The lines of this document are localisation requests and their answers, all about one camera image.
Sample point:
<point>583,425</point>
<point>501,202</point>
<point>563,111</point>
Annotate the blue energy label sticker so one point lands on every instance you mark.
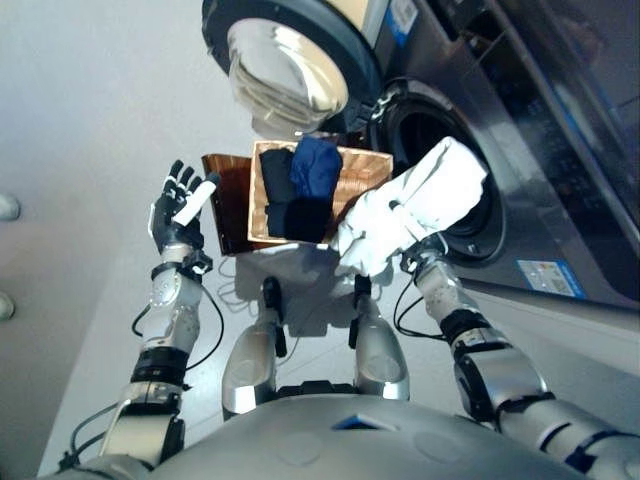
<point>402,15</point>

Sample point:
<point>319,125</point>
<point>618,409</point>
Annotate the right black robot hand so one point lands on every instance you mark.
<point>431,245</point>

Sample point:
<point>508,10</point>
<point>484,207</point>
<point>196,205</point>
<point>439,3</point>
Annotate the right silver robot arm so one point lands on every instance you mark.
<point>500,360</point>

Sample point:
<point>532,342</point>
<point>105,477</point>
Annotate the woven wicker laundry basket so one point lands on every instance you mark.
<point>360,175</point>

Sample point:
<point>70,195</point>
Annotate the silver robot leg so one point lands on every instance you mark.
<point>380,350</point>
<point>250,355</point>

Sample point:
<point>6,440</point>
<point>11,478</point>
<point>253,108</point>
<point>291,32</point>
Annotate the silver robot torso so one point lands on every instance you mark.
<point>310,440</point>

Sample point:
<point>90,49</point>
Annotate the left silver robot leg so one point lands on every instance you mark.
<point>250,355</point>

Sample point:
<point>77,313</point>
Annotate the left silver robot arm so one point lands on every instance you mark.
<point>165,320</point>

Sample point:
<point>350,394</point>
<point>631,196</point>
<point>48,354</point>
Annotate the dark blue garment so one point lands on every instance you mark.
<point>315,167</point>

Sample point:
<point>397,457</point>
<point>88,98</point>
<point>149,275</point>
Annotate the white sneaker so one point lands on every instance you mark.
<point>6,306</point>
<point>9,206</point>

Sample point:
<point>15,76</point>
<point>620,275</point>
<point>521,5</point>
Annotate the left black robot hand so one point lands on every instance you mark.
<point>175,225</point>

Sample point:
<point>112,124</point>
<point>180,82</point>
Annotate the white appliance platform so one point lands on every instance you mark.
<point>550,325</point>

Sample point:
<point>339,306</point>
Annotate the round washing machine door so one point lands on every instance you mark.
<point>290,70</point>

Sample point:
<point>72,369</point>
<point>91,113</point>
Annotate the black folded garment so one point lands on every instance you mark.
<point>285,210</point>

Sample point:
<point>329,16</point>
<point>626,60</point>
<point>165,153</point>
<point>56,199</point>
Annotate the blue white instruction sticker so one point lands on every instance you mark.
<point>552,280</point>

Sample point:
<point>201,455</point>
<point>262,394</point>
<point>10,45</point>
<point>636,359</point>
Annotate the grey front-load washing machine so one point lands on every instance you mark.
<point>510,175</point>

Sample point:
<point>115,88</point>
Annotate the light grey sweatshirt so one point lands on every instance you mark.
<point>415,210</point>

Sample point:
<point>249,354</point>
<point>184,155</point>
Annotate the brown acrylic stool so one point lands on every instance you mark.
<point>227,210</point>

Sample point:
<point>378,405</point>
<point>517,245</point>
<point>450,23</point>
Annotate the right silver robot leg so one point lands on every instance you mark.
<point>380,350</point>

